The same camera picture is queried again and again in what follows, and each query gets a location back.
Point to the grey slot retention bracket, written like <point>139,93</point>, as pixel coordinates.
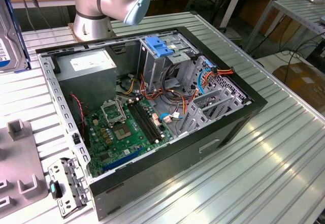
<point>71,173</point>

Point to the long blue expansion slot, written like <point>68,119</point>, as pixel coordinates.
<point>122,160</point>

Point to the small black blue-ringed tool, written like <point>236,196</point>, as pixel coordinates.
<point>57,189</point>

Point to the black RAM slot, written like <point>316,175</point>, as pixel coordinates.
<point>150,122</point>
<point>147,122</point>
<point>143,122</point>
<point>140,122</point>

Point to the green motherboard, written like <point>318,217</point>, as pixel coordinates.
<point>101,142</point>

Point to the black tripod stand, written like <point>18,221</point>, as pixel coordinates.
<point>221,5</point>

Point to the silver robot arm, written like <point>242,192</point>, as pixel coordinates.
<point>101,0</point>

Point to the brown cardboard box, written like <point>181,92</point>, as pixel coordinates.
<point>299,81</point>

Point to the black open PC case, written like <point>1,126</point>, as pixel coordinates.
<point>152,173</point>

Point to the metal slat side table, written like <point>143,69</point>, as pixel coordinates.
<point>299,10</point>

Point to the blue plastic drive latch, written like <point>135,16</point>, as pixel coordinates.
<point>158,47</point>

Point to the hard disk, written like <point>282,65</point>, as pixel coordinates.
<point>11,36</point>

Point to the grey metal disk bay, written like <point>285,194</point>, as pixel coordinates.
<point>195,117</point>

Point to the grey metal drive cage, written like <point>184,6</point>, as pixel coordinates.
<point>157,69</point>

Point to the grey power supply unit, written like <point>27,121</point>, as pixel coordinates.
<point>86,84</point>

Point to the grey parts rack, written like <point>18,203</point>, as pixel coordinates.
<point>20,158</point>

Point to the CPU socket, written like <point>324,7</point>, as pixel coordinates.
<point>122,132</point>

